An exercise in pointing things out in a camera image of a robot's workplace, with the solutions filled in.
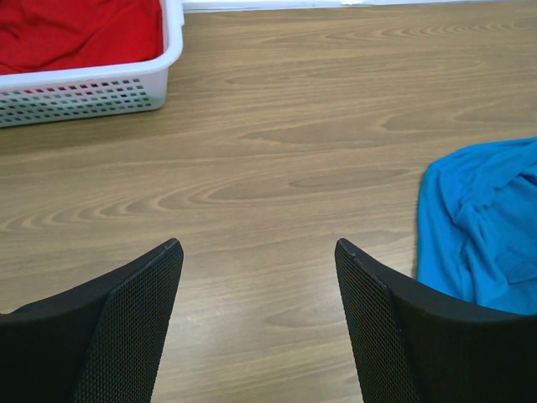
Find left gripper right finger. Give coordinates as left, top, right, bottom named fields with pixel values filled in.
left=335, top=238, right=536, bottom=402

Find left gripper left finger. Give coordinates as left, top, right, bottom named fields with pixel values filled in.
left=1, top=238, right=184, bottom=402

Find blue t shirt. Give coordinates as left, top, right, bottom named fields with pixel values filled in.
left=417, top=138, right=536, bottom=315

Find white plastic basket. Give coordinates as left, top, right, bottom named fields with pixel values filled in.
left=1, top=1, right=185, bottom=128

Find red t shirt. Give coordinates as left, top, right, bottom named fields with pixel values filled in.
left=1, top=1, right=164, bottom=76

